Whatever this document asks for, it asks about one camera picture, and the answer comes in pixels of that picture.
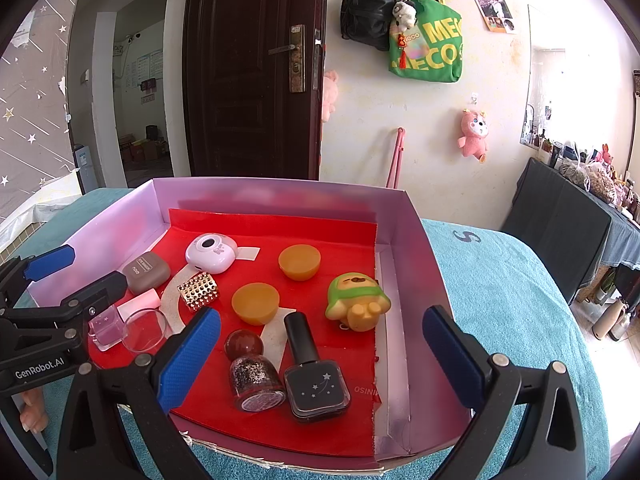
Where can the purple cardboard box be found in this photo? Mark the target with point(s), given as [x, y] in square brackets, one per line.
[420, 310]

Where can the white plush charm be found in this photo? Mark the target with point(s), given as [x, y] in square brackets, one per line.
[405, 14]

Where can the gold studded cylinder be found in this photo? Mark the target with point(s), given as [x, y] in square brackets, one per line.
[199, 292]

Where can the red tassel charm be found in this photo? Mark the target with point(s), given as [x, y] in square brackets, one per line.
[400, 52]

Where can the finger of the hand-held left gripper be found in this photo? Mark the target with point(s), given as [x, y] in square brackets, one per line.
[102, 287]
[50, 262]

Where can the black nail polish bottle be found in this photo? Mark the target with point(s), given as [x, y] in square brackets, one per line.
[317, 390]

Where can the pink nail polish bottle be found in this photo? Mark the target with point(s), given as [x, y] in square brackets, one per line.
[107, 330]

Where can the star print plastic sheet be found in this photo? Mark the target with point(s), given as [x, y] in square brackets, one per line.
[35, 85]

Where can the bags of dried goods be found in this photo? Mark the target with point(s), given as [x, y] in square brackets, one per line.
[590, 180]

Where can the hallway wall notices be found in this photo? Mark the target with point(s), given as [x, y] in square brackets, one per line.
[145, 75]

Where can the orange bowl-shaped block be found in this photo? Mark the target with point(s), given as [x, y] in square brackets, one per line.
[255, 302]
[299, 260]

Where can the white round device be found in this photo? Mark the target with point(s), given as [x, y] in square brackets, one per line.
[210, 255]

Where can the pink plastic pole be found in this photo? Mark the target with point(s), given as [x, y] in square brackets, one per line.
[396, 160]

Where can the clear glass cup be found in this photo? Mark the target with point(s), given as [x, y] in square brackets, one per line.
[145, 332]

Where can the green and yellow toy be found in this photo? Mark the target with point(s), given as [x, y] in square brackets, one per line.
[357, 300]

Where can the white thermos bottle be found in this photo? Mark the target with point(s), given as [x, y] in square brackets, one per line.
[607, 322]

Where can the person's left hand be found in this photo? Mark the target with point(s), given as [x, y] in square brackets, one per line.
[35, 412]

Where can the red paper liner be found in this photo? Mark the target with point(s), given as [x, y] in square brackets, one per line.
[310, 295]

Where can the wall photo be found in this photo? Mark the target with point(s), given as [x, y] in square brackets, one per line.
[494, 9]

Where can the black backpack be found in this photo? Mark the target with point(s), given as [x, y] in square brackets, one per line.
[365, 10]

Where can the dark brown door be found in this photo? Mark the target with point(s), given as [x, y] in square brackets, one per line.
[235, 85]

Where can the pink plush toy behind door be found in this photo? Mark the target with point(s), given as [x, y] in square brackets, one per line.
[330, 95]

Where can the brass door lock plate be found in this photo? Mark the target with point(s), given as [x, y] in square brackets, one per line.
[297, 60]

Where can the row of small bottles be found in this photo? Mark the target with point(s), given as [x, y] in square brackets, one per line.
[550, 150]

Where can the glitter bottle with red cap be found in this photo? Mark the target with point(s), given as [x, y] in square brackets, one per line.
[252, 375]

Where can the brown eyeshadow case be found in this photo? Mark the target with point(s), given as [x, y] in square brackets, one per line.
[145, 272]

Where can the green tote bag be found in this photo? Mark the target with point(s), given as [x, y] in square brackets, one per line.
[435, 50]

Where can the hallway cardboard boxes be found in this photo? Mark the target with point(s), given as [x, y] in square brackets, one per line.
[145, 147]

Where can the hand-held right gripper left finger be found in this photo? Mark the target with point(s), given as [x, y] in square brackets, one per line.
[192, 355]

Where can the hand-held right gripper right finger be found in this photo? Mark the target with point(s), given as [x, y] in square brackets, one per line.
[455, 355]

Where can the black cloth covered table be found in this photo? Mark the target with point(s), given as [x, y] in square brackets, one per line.
[555, 225]

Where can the wall mirror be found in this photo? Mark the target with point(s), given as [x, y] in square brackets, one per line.
[545, 75]

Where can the pink plush toy with antlers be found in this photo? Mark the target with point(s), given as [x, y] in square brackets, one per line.
[474, 135]

